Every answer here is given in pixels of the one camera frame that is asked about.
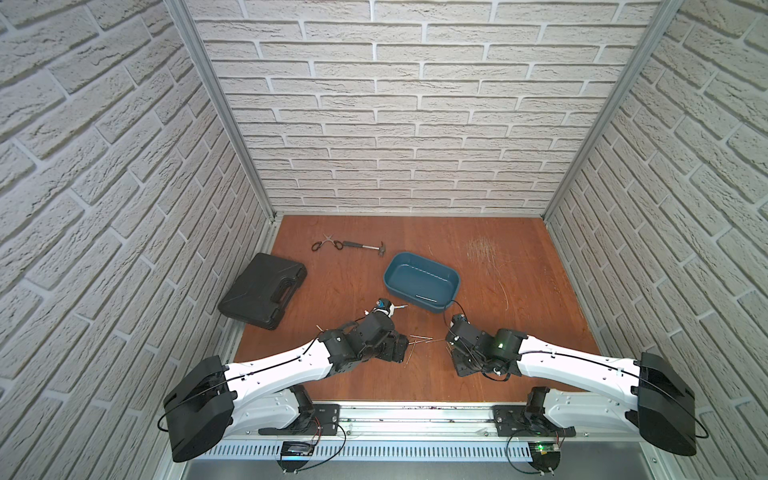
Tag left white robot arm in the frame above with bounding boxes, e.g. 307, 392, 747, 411
158, 308, 409, 463

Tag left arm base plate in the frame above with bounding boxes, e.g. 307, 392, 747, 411
258, 403, 341, 436

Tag black plastic tool case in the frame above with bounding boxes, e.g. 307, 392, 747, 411
218, 253, 307, 330

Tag controller board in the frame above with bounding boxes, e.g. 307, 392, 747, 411
278, 441, 315, 473
528, 443, 561, 475

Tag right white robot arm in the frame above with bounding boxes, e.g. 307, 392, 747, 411
446, 314, 709, 457

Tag left controller board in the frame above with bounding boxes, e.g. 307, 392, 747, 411
278, 441, 315, 473

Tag aluminium front rail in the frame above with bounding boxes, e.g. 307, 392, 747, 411
198, 402, 650, 468

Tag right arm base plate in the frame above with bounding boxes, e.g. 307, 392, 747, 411
491, 405, 576, 438

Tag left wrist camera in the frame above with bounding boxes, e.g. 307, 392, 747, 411
373, 298, 397, 318

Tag right controller board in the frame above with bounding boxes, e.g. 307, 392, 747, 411
528, 443, 561, 475

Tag black-handled scissors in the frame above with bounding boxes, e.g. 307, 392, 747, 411
311, 235, 344, 252

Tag small black-handled hammer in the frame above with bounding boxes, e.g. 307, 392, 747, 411
342, 241, 386, 257

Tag teal plastic storage box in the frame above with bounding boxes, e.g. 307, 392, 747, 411
383, 252, 461, 314

